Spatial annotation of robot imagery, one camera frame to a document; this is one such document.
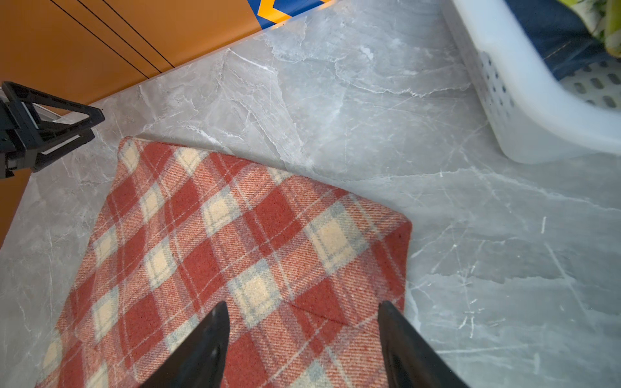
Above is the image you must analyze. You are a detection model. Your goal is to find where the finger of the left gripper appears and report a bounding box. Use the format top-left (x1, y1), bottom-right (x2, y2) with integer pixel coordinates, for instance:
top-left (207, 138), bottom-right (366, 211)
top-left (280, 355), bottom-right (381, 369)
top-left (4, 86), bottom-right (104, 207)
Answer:
top-left (1, 129), bottom-right (95, 179)
top-left (2, 82), bottom-right (105, 146)

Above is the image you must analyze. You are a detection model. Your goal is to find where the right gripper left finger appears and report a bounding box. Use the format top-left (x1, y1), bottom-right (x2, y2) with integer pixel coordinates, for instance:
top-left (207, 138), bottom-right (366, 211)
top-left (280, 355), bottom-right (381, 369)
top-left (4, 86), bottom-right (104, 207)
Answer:
top-left (142, 301), bottom-right (231, 388)

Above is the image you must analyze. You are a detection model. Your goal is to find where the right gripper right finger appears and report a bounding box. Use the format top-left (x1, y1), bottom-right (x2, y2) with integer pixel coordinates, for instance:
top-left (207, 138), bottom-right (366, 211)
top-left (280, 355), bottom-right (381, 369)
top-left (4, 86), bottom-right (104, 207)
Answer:
top-left (378, 301), bottom-right (468, 388)

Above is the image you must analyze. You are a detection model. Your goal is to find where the red plaid skirt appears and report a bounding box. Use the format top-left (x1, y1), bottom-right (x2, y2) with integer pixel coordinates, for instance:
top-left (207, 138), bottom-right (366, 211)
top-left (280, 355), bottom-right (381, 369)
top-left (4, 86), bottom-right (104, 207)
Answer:
top-left (37, 137), bottom-right (412, 387)

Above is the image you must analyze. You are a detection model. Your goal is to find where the white plastic laundry basket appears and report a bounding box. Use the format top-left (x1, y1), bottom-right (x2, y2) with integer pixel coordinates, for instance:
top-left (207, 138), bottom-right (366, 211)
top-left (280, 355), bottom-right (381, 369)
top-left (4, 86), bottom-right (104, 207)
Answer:
top-left (441, 1), bottom-right (620, 164)

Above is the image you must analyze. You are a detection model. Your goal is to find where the dark blue denim skirt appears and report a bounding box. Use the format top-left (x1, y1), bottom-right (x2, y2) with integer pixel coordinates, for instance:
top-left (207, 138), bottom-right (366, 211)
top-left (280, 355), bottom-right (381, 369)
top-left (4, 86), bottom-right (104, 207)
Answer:
top-left (506, 0), bottom-right (614, 80)

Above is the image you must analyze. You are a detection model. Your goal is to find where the lemon print skirt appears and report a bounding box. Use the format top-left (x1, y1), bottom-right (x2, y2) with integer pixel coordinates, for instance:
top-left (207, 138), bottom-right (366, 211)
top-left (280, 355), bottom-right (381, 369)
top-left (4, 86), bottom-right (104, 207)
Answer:
top-left (559, 0), bottom-right (620, 58)

